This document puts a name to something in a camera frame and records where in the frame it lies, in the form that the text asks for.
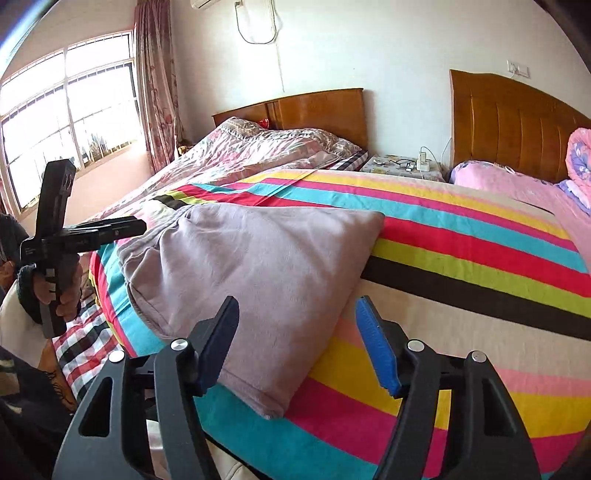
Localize lilac purple pants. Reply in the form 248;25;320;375
118;203;385;419

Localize operator left hand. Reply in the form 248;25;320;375
33;261;83;322

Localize person in black jacket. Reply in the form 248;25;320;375
1;214;76;479

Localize plaid checked cloth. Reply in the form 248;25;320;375
52;293;121;401

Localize pink floral curtain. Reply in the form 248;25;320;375
133;0;183;173

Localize rainbow striped bed sheet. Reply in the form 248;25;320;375
87;168;591;480

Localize pink floral quilt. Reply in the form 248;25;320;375
92;116;369;220

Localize pink bed cover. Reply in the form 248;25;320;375
451;160;590;269

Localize white power strip charger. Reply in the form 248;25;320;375
416;146;439;173

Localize nightstand with patterned cloth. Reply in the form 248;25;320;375
361;155;446;183

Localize left wooden headboard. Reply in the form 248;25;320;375
212;88;369;149

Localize wooden headboard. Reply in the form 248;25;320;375
450;70;590;183
212;88;369;149

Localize right wooden headboard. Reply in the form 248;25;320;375
450;70;590;183

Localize window with white frame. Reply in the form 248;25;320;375
1;31;143;212

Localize white air conditioner cable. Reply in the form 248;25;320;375
232;0;283;46

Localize white wall socket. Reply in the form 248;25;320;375
507;60;531;79

